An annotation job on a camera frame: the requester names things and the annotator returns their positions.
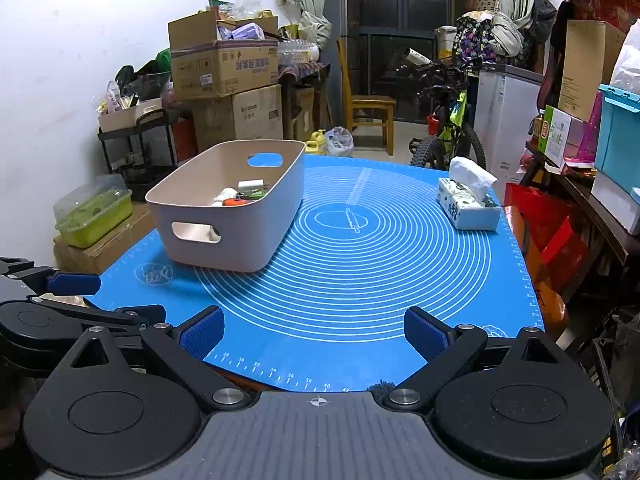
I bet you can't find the green and white carton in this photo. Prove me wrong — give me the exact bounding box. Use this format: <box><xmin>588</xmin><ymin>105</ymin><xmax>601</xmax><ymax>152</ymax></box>
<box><xmin>537</xmin><ymin>105</ymin><xmax>573</xmax><ymax>161</ymax></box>

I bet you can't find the white plastic bag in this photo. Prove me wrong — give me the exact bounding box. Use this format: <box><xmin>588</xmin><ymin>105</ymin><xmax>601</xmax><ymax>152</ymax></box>
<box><xmin>611</xmin><ymin>20</ymin><xmax>640</xmax><ymax>96</ymax></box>

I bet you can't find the wooden chair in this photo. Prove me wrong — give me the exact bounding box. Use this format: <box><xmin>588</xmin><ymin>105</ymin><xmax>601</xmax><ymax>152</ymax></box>
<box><xmin>336</xmin><ymin>37</ymin><xmax>397</xmax><ymax>156</ymax></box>

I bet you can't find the red shopping bag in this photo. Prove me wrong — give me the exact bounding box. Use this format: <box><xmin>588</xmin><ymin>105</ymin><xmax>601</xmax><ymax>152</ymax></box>
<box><xmin>504</xmin><ymin>182</ymin><xmax>591</xmax><ymax>301</ymax></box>

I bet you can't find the beige plastic storage bin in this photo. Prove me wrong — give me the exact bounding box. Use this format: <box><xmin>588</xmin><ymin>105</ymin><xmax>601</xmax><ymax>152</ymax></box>
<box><xmin>145</xmin><ymin>139</ymin><xmax>306</xmax><ymax>273</ymax></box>

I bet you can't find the grey cloth bag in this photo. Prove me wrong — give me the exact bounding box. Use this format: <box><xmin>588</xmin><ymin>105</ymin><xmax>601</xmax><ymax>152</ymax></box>
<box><xmin>299</xmin><ymin>10</ymin><xmax>333</xmax><ymax>51</ymax></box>

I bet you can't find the beige plastic tray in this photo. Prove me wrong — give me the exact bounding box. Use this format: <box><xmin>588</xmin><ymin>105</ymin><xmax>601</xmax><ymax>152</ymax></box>
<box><xmin>97</xmin><ymin>97</ymin><xmax>163</xmax><ymax>133</ymax></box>

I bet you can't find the white storage box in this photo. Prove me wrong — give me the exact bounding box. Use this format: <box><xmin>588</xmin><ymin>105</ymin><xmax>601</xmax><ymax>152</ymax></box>
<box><xmin>591</xmin><ymin>172</ymin><xmax>640</xmax><ymax>236</ymax></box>

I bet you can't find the pink translucent bag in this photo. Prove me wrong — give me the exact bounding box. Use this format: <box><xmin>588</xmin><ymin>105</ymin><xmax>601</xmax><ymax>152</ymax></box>
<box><xmin>565</xmin><ymin>92</ymin><xmax>603</xmax><ymax>163</ymax></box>

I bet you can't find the pack of clear bottles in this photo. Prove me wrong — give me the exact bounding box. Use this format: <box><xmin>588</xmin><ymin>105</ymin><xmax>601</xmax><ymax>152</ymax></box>
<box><xmin>277</xmin><ymin>39</ymin><xmax>321</xmax><ymax>65</ymax></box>

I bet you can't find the printed brown cardboard box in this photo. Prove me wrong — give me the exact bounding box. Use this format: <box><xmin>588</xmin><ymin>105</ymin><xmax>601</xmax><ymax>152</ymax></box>
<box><xmin>52</xmin><ymin>202</ymin><xmax>158</xmax><ymax>275</ymax></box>

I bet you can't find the floral fabric bag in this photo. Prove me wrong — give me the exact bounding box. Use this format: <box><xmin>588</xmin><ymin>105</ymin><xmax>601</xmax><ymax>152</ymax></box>
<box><xmin>456</xmin><ymin>15</ymin><xmax>496</xmax><ymax>63</ymax></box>

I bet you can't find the dark wooden side table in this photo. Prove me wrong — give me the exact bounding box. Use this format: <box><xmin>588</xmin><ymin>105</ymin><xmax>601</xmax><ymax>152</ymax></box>
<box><xmin>525</xmin><ymin>141</ymin><xmax>640</xmax><ymax>261</ymax></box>

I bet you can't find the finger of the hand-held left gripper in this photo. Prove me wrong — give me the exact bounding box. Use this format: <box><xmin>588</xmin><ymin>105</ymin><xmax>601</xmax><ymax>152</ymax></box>
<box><xmin>30</xmin><ymin>296</ymin><xmax>167</xmax><ymax>333</ymax></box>
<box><xmin>0</xmin><ymin>257</ymin><xmax>102</xmax><ymax>297</ymax></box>

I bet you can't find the green container with clear lid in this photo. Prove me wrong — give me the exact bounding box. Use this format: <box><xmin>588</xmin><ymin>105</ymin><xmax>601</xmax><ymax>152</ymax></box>
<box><xmin>53</xmin><ymin>174</ymin><xmax>134</xmax><ymax>249</ymax></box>

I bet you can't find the teal storage bin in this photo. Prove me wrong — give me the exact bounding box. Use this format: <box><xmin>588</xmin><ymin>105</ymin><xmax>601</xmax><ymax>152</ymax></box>
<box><xmin>595</xmin><ymin>84</ymin><xmax>640</xmax><ymax>196</ymax></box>

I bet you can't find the translucent plastic bag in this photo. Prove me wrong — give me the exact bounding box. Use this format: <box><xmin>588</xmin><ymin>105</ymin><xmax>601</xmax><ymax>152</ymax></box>
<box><xmin>325</xmin><ymin>126</ymin><xmax>355</xmax><ymax>157</ymax></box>

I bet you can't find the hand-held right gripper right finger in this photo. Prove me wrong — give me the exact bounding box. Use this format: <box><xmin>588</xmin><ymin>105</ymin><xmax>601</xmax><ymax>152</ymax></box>
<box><xmin>385</xmin><ymin>306</ymin><xmax>573</xmax><ymax>409</ymax></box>

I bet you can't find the white chest freezer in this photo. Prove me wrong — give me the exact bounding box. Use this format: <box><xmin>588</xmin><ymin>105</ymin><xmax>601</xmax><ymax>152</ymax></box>
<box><xmin>472</xmin><ymin>62</ymin><xmax>545</xmax><ymax>188</ymax></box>

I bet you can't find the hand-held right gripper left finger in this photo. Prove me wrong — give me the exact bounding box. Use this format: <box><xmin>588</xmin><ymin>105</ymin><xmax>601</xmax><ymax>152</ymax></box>
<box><xmin>70</xmin><ymin>305</ymin><xmax>252</xmax><ymax>410</ymax></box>

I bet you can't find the black utility cart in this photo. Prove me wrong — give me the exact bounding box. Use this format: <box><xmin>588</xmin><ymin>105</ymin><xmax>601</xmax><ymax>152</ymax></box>
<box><xmin>97</xmin><ymin>109</ymin><xmax>178</xmax><ymax>188</ymax></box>

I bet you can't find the tall flat cardboard box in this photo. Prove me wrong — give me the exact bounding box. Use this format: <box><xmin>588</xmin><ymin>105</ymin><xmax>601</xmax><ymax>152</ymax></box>
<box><xmin>557</xmin><ymin>19</ymin><xmax>628</xmax><ymax>122</ymax></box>

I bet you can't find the orange drink bottle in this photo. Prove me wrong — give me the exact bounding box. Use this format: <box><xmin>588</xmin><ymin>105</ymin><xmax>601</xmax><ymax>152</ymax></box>
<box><xmin>531</xmin><ymin>109</ymin><xmax>547</xmax><ymax>153</ymax></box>

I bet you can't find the red cardboard box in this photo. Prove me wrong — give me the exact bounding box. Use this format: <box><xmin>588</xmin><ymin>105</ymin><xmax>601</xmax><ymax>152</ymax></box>
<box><xmin>172</xmin><ymin>120</ymin><xmax>198</xmax><ymax>163</ymax></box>

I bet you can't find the white tissue box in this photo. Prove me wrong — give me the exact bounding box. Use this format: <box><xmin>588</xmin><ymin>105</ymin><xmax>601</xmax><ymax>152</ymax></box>
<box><xmin>436</xmin><ymin>156</ymin><xmax>502</xmax><ymax>232</ymax></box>

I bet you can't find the green and black bicycle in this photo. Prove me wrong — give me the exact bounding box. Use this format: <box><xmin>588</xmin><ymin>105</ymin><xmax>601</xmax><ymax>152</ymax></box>
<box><xmin>402</xmin><ymin>47</ymin><xmax>488</xmax><ymax>171</ymax></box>

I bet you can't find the open taped cardboard box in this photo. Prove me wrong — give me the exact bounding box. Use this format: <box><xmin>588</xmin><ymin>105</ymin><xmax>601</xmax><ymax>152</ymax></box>
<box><xmin>167</xmin><ymin>7</ymin><xmax>280</xmax><ymax>102</ymax></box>

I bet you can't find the large brown cardboard box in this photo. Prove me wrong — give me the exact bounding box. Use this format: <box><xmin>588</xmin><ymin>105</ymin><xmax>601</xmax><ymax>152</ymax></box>
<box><xmin>191</xmin><ymin>84</ymin><xmax>284</xmax><ymax>155</ymax></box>

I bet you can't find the blue silicone baking mat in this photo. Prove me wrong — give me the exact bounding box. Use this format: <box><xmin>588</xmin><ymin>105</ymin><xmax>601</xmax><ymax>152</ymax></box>
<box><xmin>85</xmin><ymin>154</ymin><xmax>546</xmax><ymax>393</ymax></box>

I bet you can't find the purple plastic bag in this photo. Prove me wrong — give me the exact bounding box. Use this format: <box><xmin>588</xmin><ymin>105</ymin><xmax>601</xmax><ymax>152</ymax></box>
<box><xmin>218</xmin><ymin>22</ymin><xmax>266</xmax><ymax>42</ymax></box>

